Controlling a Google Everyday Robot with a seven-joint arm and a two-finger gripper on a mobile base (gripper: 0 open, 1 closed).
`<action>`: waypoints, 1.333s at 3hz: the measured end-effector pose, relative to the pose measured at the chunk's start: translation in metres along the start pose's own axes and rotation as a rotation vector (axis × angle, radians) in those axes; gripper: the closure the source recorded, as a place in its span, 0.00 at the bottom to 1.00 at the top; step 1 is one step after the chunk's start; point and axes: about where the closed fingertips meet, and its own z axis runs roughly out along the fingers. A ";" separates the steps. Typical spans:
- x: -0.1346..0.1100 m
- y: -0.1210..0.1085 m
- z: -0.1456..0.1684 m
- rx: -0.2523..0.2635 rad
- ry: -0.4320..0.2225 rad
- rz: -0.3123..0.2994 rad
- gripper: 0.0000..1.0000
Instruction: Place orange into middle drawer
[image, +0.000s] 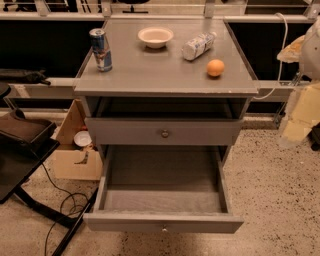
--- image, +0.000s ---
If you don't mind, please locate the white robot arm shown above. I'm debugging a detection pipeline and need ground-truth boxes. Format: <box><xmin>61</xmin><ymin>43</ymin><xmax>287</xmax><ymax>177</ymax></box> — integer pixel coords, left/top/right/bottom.
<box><xmin>277</xmin><ymin>20</ymin><xmax>320</xmax><ymax>148</ymax></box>

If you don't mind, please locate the white hanging cable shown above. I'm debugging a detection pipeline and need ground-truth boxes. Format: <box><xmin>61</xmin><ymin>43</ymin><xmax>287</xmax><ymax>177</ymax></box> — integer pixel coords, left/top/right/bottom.
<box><xmin>253</xmin><ymin>12</ymin><xmax>289</xmax><ymax>101</ymax></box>

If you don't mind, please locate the white cup in box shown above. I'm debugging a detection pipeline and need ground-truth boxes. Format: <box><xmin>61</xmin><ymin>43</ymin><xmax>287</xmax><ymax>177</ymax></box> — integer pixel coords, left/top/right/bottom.
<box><xmin>73</xmin><ymin>131</ymin><xmax>92</xmax><ymax>147</ymax></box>

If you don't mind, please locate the blue silver drink can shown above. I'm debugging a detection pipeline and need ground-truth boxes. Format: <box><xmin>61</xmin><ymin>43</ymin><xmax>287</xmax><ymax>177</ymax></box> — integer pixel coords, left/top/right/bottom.
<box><xmin>89</xmin><ymin>28</ymin><xmax>112</xmax><ymax>72</ymax></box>

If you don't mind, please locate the grey drawer cabinet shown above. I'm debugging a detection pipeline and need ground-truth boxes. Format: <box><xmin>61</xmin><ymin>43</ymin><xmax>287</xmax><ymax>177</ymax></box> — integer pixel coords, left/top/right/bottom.
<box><xmin>73</xmin><ymin>17</ymin><xmax>260</xmax><ymax>158</ymax></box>

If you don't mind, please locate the cardboard box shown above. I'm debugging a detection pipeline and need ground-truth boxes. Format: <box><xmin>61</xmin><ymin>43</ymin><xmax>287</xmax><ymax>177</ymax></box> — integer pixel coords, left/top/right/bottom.
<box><xmin>52</xmin><ymin>100</ymin><xmax>102</xmax><ymax>180</ymax></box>

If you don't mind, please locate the grey closed upper drawer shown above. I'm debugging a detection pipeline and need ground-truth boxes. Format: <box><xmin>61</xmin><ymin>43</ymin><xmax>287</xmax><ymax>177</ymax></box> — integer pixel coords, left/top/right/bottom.
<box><xmin>85</xmin><ymin>118</ymin><xmax>242</xmax><ymax>146</ymax></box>

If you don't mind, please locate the black chair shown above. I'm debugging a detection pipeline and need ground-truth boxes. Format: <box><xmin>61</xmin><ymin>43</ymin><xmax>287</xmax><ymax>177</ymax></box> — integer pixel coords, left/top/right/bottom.
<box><xmin>0</xmin><ymin>82</ymin><xmax>97</xmax><ymax>256</ymax></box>

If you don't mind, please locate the black floor cable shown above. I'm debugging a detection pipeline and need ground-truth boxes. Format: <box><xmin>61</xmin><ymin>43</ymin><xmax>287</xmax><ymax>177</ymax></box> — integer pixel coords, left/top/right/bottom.
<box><xmin>39</xmin><ymin>162</ymin><xmax>90</xmax><ymax>256</ymax></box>

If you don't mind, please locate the white bowl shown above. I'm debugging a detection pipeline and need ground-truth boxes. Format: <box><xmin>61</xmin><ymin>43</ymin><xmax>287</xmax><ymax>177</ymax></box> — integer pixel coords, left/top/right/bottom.
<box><xmin>138</xmin><ymin>27</ymin><xmax>174</xmax><ymax>49</ymax></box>

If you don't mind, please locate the white plastic bottle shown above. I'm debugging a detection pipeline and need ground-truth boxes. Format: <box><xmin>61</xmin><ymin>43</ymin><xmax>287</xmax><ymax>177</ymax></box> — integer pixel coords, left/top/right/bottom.
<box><xmin>182</xmin><ymin>32</ymin><xmax>217</xmax><ymax>61</ymax></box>

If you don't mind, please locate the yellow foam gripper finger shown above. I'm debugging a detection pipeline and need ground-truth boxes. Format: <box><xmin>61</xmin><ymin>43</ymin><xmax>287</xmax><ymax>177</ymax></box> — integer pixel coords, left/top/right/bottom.
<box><xmin>278</xmin><ymin>83</ymin><xmax>320</xmax><ymax>148</ymax></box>
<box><xmin>277</xmin><ymin>35</ymin><xmax>305</xmax><ymax>63</ymax></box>

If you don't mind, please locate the black object on ledge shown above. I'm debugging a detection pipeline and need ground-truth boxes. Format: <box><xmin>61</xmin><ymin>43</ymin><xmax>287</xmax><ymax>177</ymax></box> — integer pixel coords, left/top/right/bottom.
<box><xmin>0</xmin><ymin>69</ymin><xmax>51</xmax><ymax>85</ymax></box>

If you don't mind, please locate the grey open lower drawer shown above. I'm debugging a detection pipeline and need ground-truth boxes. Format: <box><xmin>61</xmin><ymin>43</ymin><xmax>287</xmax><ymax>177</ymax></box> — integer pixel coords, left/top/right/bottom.
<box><xmin>84</xmin><ymin>146</ymin><xmax>244</xmax><ymax>234</ymax></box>

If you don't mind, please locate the orange fruit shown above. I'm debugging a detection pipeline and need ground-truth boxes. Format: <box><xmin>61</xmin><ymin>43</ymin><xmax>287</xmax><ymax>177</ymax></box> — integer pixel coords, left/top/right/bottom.
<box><xmin>206</xmin><ymin>59</ymin><xmax>225</xmax><ymax>77</ymax></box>

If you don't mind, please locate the grey metal rail frame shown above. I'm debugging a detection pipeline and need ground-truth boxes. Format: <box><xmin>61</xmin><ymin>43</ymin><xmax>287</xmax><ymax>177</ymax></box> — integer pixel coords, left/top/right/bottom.
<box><xmin>0</xmin><ymin>0</ymin><xmax>319</xmax><ymax>88</ymax></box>

